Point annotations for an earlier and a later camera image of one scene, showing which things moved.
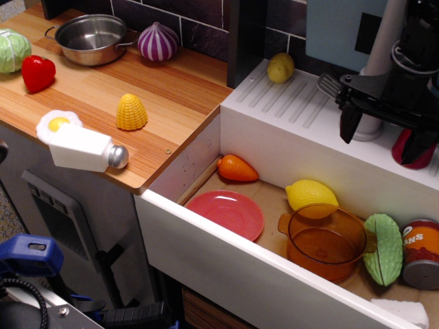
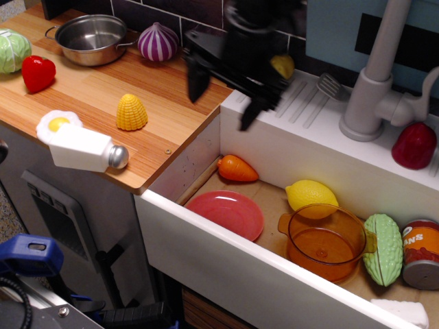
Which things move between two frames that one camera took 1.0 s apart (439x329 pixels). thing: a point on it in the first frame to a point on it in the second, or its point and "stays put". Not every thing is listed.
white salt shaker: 84,149 stays put
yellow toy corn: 131,114 stays put
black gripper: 408,98 to 243,62
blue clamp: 26,256 stays put
